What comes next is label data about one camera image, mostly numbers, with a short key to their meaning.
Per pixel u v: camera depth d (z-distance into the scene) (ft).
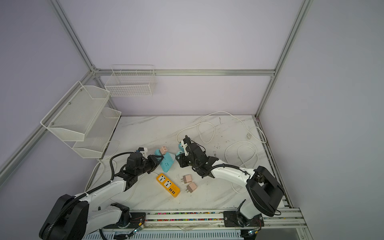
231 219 2.40
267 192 1.42
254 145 3.32
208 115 4.02
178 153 2.62
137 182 2.21
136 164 2.21
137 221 2.40
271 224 2.42
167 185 2.70
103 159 3.16
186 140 2.45
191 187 2.70
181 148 3.29
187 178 2.82
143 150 2.68
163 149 2.76
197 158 2.08
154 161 2.51
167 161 2.81
